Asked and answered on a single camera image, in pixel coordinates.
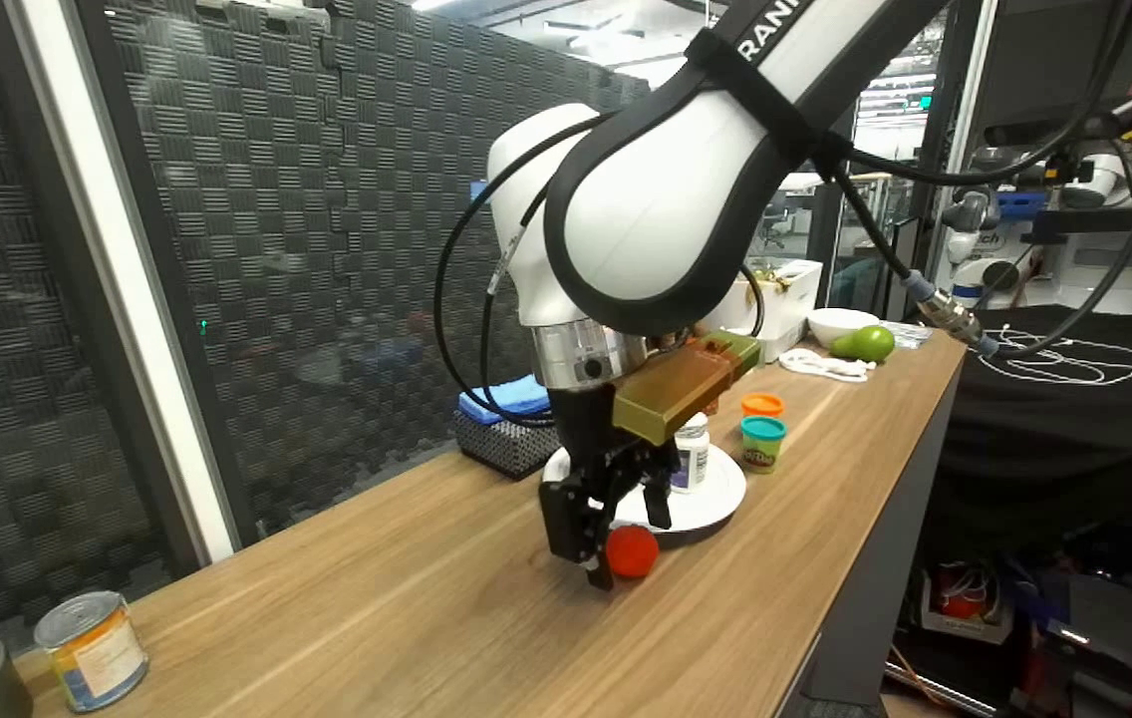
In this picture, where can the blue sponge cloth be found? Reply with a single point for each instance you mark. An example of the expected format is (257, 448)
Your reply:
(515, 397)

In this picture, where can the white paper plate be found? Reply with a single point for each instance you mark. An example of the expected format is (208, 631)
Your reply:
(694, 509)

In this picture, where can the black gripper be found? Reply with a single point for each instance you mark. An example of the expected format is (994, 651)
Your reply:
(600, 458)

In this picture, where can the teal lid play-doh tub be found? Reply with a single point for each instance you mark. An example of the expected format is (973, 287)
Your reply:
(762, 440)

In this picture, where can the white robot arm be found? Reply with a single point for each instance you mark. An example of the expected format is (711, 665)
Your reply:
(623, 227)

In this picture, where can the white cloth on table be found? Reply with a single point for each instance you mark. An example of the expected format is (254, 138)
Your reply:
(817, 365)

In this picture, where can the tin can orange label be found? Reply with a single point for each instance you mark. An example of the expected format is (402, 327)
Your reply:
(93, 649)

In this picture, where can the white bottle blue label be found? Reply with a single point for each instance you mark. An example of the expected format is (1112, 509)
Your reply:
(693, 453)

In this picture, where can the white bowl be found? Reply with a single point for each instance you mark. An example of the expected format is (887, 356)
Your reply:
(835, 325)

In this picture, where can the white bucket container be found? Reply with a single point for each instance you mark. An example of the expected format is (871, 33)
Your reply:
(771, 307)

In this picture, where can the orange lid play-doh tub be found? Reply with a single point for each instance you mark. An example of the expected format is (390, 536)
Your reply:
(762, 403)

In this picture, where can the green apple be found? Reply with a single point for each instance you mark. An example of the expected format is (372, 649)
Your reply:
(871, 345)

